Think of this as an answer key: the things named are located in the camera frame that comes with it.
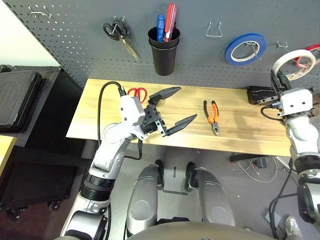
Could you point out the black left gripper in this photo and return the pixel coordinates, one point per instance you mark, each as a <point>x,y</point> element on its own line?
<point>151,120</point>

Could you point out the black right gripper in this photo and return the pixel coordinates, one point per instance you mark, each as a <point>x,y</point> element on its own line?
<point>278,100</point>

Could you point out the white tape roll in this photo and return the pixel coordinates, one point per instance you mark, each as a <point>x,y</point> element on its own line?
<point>277,63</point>

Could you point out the orange and black pliers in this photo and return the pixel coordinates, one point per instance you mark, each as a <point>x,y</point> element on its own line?
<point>214,112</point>

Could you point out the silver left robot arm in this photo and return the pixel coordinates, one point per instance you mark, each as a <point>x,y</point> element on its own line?
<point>110,140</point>

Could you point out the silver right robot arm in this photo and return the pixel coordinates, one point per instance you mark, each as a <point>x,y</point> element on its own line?
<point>302,140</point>

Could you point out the grey metal pegboard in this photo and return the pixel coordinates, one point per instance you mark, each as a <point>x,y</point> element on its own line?
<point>75,37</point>

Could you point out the black tool case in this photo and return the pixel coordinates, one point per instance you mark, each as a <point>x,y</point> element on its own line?
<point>255,95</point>

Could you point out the metal tape hook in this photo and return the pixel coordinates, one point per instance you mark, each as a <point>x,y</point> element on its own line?
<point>282,45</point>
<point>255,50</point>

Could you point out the black plastic cup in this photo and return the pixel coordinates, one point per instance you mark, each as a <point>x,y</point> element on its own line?
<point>163,43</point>
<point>163,62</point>

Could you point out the red tape roll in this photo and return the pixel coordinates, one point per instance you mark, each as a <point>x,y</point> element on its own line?
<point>313,46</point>

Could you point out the blue tape roll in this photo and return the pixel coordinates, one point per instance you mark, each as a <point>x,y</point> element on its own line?
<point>228,53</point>

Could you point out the black left robot foot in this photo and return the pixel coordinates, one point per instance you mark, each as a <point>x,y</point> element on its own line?
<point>159,172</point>

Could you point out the black robot foot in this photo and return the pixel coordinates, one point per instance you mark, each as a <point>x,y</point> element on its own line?
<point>159,172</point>
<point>190,175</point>

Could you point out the black right robot foot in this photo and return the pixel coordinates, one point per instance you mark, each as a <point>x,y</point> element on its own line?
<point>190,175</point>

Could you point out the black power adapter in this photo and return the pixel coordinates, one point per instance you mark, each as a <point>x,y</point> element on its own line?
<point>261,163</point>

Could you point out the silver left robot leg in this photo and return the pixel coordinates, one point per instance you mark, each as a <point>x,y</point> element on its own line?
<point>142,200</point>

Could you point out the silver robot leg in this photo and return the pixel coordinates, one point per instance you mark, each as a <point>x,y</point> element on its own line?
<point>215,200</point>
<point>142,200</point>

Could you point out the silver right robot leg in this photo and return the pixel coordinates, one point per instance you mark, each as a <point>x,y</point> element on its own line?
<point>215,200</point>

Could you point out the metal scissors hook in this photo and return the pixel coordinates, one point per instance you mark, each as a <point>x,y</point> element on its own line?
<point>115,26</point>

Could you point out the black wheeled cabinet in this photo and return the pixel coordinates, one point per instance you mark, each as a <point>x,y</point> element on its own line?
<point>50,112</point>

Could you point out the grey robot torso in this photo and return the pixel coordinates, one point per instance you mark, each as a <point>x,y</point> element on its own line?
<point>175,232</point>

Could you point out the grey power brick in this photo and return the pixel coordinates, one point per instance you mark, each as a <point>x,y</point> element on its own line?
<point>273,220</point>

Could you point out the grey sneaker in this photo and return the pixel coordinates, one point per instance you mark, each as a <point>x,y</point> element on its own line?
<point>292,227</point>

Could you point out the black ribbed hard case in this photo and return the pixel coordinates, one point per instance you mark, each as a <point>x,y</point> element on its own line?
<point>17,97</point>

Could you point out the yellow wooden side table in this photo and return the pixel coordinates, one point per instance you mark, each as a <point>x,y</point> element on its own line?
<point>5,150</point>

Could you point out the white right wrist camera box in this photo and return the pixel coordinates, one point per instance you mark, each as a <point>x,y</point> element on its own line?
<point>295,100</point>

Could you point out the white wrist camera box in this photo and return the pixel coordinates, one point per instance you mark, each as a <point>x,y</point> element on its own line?
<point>130,110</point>
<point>295,100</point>

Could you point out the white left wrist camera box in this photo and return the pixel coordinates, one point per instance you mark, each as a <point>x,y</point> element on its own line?
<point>130,110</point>

